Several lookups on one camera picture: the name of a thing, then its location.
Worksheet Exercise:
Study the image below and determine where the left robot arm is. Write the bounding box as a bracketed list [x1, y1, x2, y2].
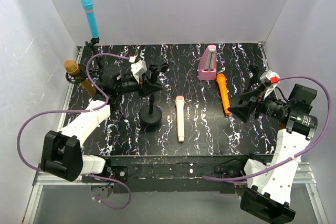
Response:
[40, 61, 169, 182]

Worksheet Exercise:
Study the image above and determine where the blue microphone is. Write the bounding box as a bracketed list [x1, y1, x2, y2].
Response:
[81, 0, 99, 39]

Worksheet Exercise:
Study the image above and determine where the pink microphone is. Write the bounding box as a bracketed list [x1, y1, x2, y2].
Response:
[175, 95, 185, 143]

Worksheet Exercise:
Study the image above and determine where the orange microphone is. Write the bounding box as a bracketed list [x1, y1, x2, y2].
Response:
[216, 73, 231, 116]

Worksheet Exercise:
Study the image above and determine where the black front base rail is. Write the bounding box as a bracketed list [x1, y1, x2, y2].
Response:
[101, 153, 268, 194]

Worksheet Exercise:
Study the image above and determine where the shock-mount tripod mic stand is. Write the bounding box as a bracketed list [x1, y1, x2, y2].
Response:
[64, 63, 106, 96]

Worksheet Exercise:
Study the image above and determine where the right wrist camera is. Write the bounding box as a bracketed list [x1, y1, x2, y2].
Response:
[260, 70, 280, 99]

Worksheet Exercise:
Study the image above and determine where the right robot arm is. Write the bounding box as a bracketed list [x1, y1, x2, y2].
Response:
[229, 84, 318, 223]

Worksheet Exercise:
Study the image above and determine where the black tripod mic stand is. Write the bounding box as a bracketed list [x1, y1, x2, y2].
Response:
[84, 36, 106, 72]

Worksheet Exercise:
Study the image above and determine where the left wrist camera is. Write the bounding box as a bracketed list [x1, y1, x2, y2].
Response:
[129, 56, 147, 84]

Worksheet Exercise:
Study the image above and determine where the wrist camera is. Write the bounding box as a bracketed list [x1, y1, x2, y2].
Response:
[260, 70, 280, 99]
[129, 56, 147, 84]

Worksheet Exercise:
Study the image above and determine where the gold microphone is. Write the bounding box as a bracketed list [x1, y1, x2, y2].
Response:
[64, 60, 98, 97]

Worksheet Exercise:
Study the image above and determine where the pink metronome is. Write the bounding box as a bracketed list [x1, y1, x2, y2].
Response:
[197, 45, 217, 81]

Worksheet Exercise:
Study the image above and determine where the black round-base mic stand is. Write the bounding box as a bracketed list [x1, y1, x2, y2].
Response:
[139, 63, 169, 127]

